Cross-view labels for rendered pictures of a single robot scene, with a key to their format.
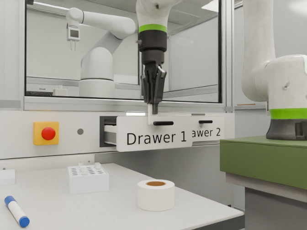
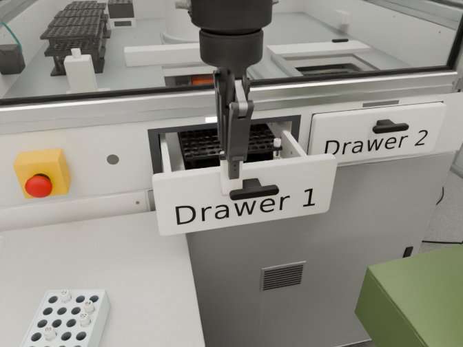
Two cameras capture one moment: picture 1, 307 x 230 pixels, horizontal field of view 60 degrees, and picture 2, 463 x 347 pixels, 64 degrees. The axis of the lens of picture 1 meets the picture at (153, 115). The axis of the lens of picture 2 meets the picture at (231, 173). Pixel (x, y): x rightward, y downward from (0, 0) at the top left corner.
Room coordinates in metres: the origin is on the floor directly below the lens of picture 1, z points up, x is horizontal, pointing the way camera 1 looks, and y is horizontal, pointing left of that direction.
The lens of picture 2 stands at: (0.43, -0.14, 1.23)
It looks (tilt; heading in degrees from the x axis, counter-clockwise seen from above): 33 degrees down; 19
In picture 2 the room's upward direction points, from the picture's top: straight up
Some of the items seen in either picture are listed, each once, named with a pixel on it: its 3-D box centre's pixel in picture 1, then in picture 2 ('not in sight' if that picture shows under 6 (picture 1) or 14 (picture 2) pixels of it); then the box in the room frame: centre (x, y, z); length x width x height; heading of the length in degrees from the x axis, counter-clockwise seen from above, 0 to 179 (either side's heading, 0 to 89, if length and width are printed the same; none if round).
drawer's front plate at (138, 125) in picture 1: (157, 132); (247, 194); (0.90, -0.01, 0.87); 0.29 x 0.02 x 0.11; 121
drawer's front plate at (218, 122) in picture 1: (199, 128); (376, 133); (1.18, -0.21, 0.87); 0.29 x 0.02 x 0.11; 121
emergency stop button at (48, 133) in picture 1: (48, 133); (39, 185); (0.81, 0.32, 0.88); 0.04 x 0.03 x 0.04; 121
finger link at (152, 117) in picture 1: (153, 114); (231, 175); (0.86, 0.00, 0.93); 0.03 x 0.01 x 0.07; 121
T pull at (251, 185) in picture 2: (161, 123); (252, 187); (0.87, -0.03, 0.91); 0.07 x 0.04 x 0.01; 121
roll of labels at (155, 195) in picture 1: (156, 194); not in sight; (0.50, 0.00, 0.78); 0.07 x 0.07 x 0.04
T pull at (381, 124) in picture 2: (203, 121); (387, 125); (1.16, -0.22, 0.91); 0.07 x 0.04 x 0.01; 121
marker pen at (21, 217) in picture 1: (15, 209); not in sight; (0.45, 0.23, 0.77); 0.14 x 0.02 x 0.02; 37
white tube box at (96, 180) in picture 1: (87, 178); (64, 337); (0.64, 0.16, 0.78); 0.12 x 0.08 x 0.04; 20
